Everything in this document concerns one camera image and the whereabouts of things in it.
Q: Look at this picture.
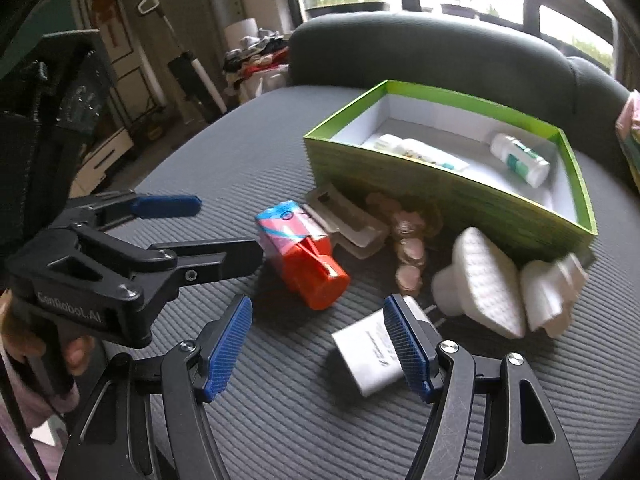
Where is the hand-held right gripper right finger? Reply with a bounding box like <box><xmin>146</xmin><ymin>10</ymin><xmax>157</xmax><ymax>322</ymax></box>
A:
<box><xmin>382</xmin><ymin>294</ymin><xmax>581</xmax><ymax>480</ymax></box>

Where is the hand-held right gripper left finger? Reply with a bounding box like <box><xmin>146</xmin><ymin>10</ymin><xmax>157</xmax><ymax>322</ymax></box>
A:
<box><xmin>57</xmin><ymin>294</ymin><xmax>253</xmax><ymax>480</ymax></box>

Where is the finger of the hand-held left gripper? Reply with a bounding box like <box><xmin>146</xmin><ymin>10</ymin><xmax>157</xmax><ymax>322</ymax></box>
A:
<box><xmin>65</xmin><ymin>222</ymin><xmax>264</xmax><ymax>306</ymax></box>
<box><xmin>60</xmin><ymin>191</ymin><xmax>203</xmax><ymax>233</ymax></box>

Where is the clear plastic blister tray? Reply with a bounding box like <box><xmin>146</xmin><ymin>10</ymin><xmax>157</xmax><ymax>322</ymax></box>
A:
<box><xmin>305</xmin><ymin>182</ymin><xmax>391</xmax><ymax>261</ymax></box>

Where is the green cardboard box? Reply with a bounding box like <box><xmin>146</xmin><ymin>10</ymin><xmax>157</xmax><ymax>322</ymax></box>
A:
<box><xmin>303</xmin><ymin>79</ymin><xmax>598</xmax><ymax>261</ymax></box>

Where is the person's left forearm pink sleeve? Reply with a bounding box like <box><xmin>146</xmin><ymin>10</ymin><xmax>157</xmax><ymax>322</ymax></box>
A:
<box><xmin>0</xmin><ymin>345</ymin><xmax>71</xmax><ymax>480</ymax></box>

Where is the person's left hand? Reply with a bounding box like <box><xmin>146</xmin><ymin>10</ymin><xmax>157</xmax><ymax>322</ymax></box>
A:
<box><xmin>0</xmin><ymin>287</ymin><xmax>96</xmax><ymax>376</ymax></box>

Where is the white cabinet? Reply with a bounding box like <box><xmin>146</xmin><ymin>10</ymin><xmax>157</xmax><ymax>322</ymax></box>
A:
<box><xmin>70</xmin><ymin>125</ymin><xmax>136</xmax><ymax>196</ymax></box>

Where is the white mesh-faced plastic piece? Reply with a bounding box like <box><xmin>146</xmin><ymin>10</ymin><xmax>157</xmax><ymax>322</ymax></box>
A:
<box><xmin>431</xmin><ymin>226</ymin><xmax>528</xmax><ymax>339</ymax></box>

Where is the upright vacuum cleaner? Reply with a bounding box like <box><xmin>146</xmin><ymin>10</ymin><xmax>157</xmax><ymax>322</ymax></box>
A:
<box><xmin>137</xmin><ymin>0</ymin><xmax>228</xmax><ymax>123</ymax></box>

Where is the white plastic adapter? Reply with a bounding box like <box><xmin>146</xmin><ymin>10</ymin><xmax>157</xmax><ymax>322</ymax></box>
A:
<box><xmin>520</xmin><ymin>252</ymin><xmax>588</xmax><ymax>338</ymax></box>

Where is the pile of clothes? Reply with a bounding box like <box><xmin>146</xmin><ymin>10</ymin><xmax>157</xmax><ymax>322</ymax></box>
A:
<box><xmin>222</xmin><ymin>27</ymin><xmax>293</xmax><ymax>106</ymax></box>

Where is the white paper roll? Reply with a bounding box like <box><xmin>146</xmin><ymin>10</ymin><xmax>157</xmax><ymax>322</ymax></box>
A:
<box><xmin>224</xmin><ymin>17</ymin><xmax>258</xmax><ymax>51</ymax></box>

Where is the white tube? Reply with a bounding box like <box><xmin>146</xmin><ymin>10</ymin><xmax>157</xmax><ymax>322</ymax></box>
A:
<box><xmin>372</xmin><ymin>133</ymin><xmax>471</xmax><ymax>173</ymax></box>

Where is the white bottle green label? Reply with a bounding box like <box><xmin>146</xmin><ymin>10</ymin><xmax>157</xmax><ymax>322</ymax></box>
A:
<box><xmin>490</xmin><ymin>132</ymin><xmax>551</xmax><ymax>188</ymax></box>

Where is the long black planter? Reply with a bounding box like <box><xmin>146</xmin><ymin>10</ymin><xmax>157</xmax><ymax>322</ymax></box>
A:
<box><xmin>305</xmin><ymin>0</ymin><xmax>391</xmax><ymax>22</ymax></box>

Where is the grey sofa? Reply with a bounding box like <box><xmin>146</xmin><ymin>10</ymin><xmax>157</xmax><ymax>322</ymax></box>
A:
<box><xmin>65</xmin><ymin>10</ymin><xmax>640</xmax><ymax>480</ymax></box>

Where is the pink cloth item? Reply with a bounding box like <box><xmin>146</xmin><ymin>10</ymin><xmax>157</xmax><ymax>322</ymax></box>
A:
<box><xmin>615</xmin><ymin>89</ymin><xmax>640</xmax><ymax>186</ymax></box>

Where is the black cable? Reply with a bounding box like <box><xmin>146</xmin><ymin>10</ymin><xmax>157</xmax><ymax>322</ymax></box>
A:
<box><xmin>0</xmin><ymin>360</ymin><xmax>51</xmax><ymax>480</ymax></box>

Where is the wall poster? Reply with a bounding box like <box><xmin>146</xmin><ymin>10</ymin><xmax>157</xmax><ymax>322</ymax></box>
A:
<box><xmin>80</xmin><ymin>0</ymin><xmax>136</xmax><ymax>66</ymax></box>

